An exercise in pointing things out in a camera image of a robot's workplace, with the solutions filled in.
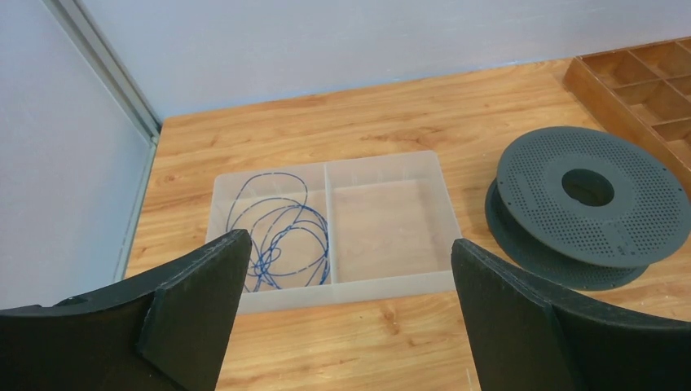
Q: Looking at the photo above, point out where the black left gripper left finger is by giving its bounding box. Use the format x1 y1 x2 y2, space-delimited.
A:
1 230 252 390

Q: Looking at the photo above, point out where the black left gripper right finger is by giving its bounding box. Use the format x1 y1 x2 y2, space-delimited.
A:
451 239 690 390

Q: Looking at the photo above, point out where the dark grey filament spool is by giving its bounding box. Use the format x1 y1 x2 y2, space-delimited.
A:
485 125 690 291

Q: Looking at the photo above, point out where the thin blue cable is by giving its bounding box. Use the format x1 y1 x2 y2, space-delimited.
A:
225 172 332 293

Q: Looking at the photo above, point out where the clear plastic divided tray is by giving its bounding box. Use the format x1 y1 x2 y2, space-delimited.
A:
206 151 461 314

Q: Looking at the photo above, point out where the wooden compartment organizer tray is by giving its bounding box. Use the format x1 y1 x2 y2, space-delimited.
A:
563 37 690 191

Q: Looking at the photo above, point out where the aluminium corner frame post left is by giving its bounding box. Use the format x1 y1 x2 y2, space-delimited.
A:
44 0 161 282

